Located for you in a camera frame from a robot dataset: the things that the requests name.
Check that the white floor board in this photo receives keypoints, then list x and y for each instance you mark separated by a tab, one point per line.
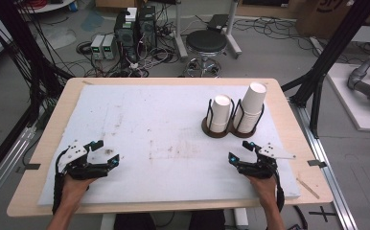
352	105

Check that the black tape strip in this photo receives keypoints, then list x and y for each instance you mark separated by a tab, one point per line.
316	163
29	166

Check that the aluminium rail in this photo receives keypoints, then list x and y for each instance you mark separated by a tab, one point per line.
327	159
4	169

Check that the black round stool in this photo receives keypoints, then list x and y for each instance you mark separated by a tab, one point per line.
206	41

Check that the grey bench power supply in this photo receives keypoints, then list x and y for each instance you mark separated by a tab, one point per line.
109	47
97	47

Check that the thin wooden stick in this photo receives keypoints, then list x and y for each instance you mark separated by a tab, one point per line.
307	188

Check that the white stand leg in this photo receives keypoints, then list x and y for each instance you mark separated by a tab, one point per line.
180	35
233	38

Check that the tall stack of white cups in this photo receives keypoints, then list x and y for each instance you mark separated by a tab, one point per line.
251	102

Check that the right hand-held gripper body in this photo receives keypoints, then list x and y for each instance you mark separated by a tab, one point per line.
263	169

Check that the white foam mat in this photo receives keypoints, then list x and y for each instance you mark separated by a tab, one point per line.
160	140

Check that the black flat floor device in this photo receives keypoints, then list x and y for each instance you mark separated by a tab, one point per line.
217	22

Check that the cardboard box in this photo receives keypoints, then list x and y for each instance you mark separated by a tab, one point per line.
323	17

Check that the person's right hand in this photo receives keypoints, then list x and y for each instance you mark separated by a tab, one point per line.
266	188

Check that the small white box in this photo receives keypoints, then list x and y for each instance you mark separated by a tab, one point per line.
131	14

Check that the black computer tower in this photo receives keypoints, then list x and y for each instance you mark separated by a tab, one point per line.
125	35
148	28

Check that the black metal frame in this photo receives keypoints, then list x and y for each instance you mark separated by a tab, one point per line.
17	48
339	38

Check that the short stack of white cups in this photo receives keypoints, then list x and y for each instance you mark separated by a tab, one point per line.
219	110

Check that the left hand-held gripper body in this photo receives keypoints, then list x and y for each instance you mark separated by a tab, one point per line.
77	171

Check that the person's left hand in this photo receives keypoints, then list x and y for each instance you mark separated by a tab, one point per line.
74	190

